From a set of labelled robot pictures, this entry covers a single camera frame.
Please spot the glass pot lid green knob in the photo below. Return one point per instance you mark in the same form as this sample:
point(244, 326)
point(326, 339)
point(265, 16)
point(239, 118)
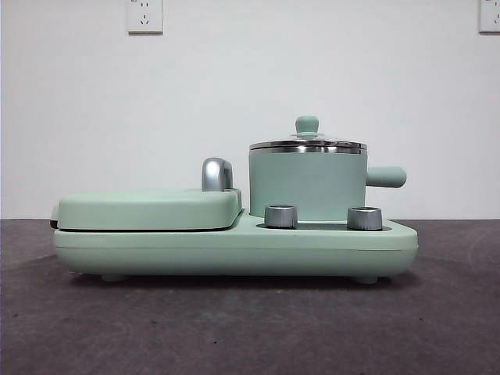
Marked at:
point(308, 124)

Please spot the silver control knob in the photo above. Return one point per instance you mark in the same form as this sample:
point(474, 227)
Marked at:
point(364, 218)
point(280, 216)

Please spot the mint green breakfast machine base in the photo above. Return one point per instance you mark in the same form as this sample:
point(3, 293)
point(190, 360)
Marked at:
point(156, 254)

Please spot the white wall outlet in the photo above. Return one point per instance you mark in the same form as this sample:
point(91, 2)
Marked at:
point(145, 17)
point(491, 15)

